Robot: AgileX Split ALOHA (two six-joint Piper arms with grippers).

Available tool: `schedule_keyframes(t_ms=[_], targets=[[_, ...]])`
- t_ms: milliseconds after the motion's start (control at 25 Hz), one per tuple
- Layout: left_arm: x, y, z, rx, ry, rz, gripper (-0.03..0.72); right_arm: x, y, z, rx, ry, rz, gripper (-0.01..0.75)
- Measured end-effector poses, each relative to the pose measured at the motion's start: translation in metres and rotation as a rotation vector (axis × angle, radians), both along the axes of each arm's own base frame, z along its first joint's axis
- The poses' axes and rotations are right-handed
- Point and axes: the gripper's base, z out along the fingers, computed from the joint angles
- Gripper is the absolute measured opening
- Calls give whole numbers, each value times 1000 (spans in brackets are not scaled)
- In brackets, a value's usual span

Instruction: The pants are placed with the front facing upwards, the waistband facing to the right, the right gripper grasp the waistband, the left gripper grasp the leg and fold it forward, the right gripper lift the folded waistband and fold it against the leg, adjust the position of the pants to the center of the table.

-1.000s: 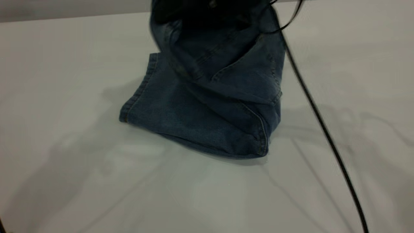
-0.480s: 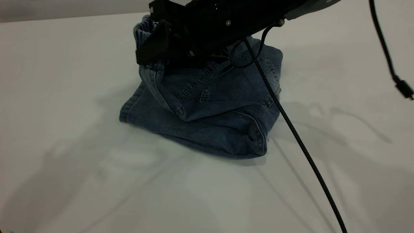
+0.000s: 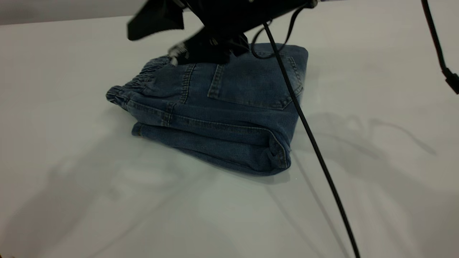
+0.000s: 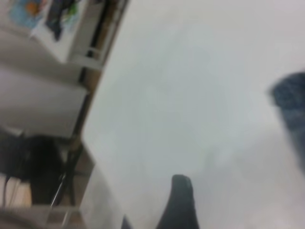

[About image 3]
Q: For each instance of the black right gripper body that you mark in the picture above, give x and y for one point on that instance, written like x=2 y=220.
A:
x=218 y=46

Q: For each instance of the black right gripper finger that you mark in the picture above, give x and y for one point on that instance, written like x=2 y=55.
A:
x=184 y=53

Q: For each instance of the blue denim jeans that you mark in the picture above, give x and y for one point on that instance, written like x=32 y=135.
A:
x=233 y=118

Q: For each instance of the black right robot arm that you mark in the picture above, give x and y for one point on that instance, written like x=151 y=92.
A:
x=233 y=12

